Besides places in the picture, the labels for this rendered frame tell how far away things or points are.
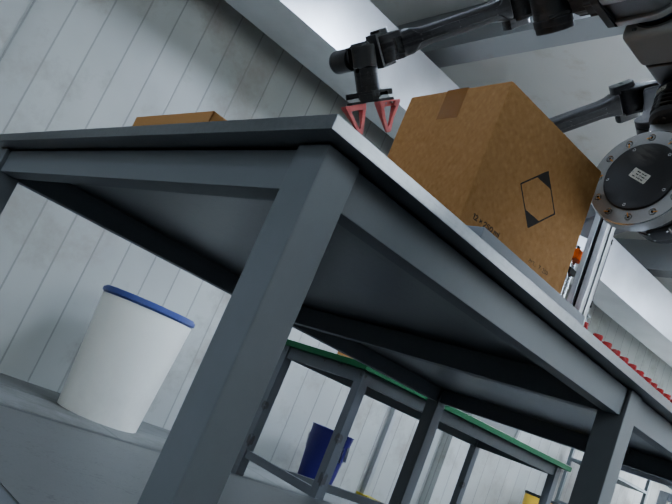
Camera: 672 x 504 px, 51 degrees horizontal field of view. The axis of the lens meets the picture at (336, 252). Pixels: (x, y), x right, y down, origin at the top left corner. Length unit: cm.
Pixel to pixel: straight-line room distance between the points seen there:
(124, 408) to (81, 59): 216
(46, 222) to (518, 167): 377
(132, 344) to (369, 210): 326
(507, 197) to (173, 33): 407
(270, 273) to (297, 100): 473
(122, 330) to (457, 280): 319
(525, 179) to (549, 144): 9
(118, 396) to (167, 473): 331
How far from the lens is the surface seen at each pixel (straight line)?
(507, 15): 188
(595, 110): 220
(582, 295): 195
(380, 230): 92
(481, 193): 113
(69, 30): 479
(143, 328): 408
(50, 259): 467
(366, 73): 167
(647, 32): 147
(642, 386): 159
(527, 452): 438
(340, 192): 86
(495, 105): 119
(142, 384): 415
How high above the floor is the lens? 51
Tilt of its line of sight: 12 degrees up
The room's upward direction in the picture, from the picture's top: 23 degrees clockwise
